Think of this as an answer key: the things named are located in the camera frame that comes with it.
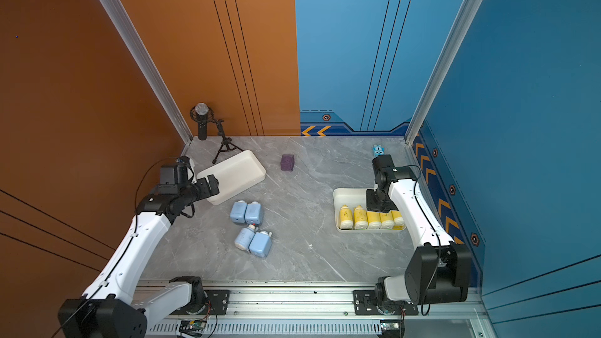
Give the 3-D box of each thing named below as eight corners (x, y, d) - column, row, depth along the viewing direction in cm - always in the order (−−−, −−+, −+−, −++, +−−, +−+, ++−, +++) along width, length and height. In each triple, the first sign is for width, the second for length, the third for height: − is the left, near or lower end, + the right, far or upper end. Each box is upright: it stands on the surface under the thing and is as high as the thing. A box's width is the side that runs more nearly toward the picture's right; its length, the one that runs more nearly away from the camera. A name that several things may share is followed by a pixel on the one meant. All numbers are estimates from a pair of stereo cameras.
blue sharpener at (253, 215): (248, 227, 92) (244, 219, 86) (251, 210, 96) (247, 201, 90) (261, 227, 92) (257, 219, 86) (263, 210, 96) (260, 201, 90)
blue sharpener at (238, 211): (233, 225, 92) (228, 217, 86) (236, 209, 96) (232, 200, 91) (247, 225, 92) (243, 217, 86) (250, 209, 96) (246, 200, 91)
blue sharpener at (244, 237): (238, 250, 85) (232, 243, 79) (248, 230, 90) (243, 221, 84) (250, 254, 84) (245, 247, 79) (259, 233, 89) (256, 225, 84)
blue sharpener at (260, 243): (251, 255, 85) (247, 248, 79) (261, 235, 90) (258, 227, 84) (265, 260, 84) (262, 253, 78) (274, 240, 89) (272, 232, 83)
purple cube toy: (281, 171, 109) (280, 164, 105) (282, 161, 113) (281, 154, 109) (294, 171, 109) (293, 164, 105) (294, 161, 113) (294, 154, 109)
